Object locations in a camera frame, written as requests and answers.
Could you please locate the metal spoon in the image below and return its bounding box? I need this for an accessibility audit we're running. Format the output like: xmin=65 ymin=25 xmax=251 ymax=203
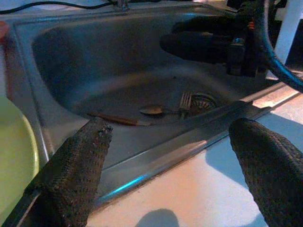
xmin=139 ymin=105 xmax=181 ymax=117

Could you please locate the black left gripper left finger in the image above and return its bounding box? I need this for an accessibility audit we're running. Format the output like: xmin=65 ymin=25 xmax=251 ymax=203
xmin=23 ymin=117 xmax=114 ymax=227

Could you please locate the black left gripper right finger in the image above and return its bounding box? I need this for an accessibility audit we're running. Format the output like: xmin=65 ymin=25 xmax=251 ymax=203
xmin=228 ymin=117 xmax=303 ymax=227

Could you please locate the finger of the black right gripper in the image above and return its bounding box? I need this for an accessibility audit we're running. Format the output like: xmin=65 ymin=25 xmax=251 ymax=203
xmin=171 ymin=16 xmax=247 ymax=34
xmin=160 ymin=32 xmax=234 ymax=64

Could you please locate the black power cable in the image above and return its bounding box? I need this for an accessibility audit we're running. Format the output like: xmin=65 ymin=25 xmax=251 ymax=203
xmin=0 ymin=0 xmax=115 ymax=15

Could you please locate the round sink drain strainer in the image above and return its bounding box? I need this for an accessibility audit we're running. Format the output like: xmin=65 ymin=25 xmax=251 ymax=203
xmin=187 ymin=93 xmax=218 ymax=114

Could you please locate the stainless steel sink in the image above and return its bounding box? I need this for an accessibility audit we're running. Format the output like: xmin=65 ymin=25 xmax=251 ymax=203
xmin=0 ymin=3 xmax=303 ymax=213

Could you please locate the green plate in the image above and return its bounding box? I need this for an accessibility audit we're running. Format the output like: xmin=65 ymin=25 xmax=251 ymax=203
xmin=0 ymin=96 xmax=40 ymax=223

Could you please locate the wooden chopstick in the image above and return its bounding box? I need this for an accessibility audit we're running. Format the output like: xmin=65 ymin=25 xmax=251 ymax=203
xmin=87 ymin=111 xmax=152 ymax=127

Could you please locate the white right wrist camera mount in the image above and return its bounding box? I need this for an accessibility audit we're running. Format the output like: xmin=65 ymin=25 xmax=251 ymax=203
xmin=273 ymin=0 xmax=303 ymax=68

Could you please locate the metal fork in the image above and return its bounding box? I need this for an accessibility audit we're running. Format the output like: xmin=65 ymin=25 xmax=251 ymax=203
xmin=177 ymin=91 xmax=193 ymax=119

